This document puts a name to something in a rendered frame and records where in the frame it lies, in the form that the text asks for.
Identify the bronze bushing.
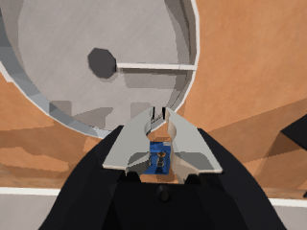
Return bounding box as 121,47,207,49
157,152,166,157

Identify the blue crate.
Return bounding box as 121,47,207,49
143,142,171,175

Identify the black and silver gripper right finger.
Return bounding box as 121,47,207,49
162,106,287,230

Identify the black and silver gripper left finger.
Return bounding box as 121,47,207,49
38,106,154,230

